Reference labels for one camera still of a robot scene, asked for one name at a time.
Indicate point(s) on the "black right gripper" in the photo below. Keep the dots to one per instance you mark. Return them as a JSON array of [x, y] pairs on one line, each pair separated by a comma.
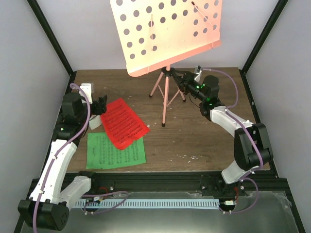
[[184, 82]]

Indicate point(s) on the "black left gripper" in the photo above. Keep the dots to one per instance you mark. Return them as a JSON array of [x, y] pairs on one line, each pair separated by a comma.
[[101, 105]]

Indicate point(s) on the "white metronome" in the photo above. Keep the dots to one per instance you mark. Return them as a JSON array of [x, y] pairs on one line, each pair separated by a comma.
[[95, 122]]

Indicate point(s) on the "red sheet music page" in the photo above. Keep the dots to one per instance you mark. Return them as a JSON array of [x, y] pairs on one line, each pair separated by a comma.
[[122, 125]]

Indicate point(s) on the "green sheet music page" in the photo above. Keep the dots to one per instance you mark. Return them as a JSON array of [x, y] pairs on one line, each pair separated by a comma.
[[102, 154]]

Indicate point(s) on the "pink folding music stand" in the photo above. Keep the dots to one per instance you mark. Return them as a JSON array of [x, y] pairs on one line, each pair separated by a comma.
[[155, 34]]

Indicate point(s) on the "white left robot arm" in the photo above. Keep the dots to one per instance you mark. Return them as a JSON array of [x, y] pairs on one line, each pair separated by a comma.
[[48, 205]]

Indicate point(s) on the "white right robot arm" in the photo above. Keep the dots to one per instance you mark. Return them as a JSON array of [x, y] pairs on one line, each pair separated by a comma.
[[252, 147]]

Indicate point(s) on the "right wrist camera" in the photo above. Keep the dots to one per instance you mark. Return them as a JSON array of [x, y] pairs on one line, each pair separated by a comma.
[[197, 73]]

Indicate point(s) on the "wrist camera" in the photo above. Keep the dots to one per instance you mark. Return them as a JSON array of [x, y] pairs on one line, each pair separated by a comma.
[[197, 73], [88, 89]]

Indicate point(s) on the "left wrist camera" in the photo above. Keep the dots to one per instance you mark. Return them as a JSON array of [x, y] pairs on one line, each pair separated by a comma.
[[88, 89]]

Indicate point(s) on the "black right frame rail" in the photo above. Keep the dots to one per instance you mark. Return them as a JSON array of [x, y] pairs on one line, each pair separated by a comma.
[[256, 115]]

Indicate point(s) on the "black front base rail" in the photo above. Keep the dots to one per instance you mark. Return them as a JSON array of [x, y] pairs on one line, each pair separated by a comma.
[[207, 182]]

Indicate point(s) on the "light blue slotted cable duct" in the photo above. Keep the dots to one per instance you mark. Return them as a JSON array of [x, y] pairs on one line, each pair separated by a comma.
[[157, 204]]

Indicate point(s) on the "black back left frame post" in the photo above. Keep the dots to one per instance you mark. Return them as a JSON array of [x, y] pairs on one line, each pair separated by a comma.
[[36, 9]]

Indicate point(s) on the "black frame post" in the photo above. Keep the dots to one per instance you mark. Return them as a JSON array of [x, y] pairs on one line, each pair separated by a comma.
[[279, 7], [36, 9]]

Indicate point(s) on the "black back right frame post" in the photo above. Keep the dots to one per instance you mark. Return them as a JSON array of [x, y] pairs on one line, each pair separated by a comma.
[[279, 7]]

